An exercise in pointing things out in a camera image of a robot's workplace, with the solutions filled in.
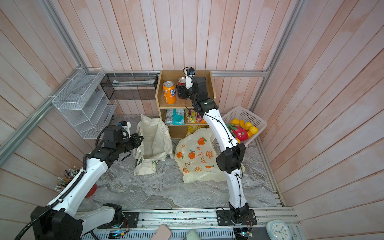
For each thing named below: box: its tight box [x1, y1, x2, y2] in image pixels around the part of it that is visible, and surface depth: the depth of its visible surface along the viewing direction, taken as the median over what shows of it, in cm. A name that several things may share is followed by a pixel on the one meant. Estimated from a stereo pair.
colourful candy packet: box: [184, 108, 196, 124], surface depth 95 cm
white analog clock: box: [266, 220, 292, 240], surface depth 70 cm
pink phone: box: [150, 224, 172, 240], surface depth 70 cm
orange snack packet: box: [195, 112, 208, 124], surface depth 94 cm
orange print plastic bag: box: [174, 127, 246, 184], surface depth 94 cm
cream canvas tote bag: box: [133, 114, 174, 176], surface depth 90 cm
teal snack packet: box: [165, 108, 185, 126], surface depth 95 cm
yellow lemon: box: [249, 126, 259, 134], surface depth 103 cm
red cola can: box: [177, 77, 187, 86], surface depth 79 cm
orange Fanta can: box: [162, 81, 177, 104], surface depth 78 cm
